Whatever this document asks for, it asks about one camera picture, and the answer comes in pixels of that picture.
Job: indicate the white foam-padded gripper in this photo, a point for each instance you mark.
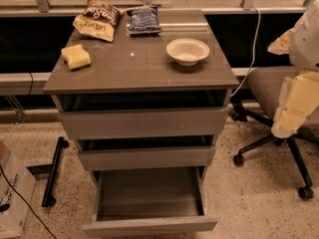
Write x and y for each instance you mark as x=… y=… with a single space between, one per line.
x=306 y=42

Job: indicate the grey bottom drawer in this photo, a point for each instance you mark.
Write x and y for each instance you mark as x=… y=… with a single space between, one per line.
x=149 y=201

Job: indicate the grey drawer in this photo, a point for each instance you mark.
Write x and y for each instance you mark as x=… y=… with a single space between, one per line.
x=148 y=152
x=130 y=115
x=149 y=201

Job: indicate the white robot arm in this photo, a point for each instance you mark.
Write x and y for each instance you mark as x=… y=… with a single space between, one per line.
x=301 y=42

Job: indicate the grey drawer cabinet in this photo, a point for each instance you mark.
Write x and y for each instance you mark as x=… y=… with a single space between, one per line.
x=141 y=64

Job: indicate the grey middle drawer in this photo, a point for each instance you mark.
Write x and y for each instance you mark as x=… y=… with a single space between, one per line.
x=148 y=152

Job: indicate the grey top drawer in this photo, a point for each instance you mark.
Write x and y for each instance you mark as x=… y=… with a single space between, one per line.
x=130 y=115

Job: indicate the grey office chair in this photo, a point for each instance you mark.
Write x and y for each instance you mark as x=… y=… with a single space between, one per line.
x=265 y=85

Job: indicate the white paper bowl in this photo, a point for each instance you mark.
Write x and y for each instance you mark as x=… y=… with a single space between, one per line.
x=187 y=52

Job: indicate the blue chip bag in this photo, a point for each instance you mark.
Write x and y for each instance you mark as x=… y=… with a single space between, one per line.
x=144 y=20

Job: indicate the brown chip bag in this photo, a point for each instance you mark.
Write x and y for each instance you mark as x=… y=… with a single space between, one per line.
x=99 y=20

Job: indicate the yellow sponge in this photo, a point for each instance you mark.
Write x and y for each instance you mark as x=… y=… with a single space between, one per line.
x=76 y=57

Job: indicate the black metal bar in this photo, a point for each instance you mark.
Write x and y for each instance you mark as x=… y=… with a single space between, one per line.
x=48 y=198

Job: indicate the white cardboard box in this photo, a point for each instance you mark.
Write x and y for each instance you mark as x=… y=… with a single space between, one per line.
x=16 y=185

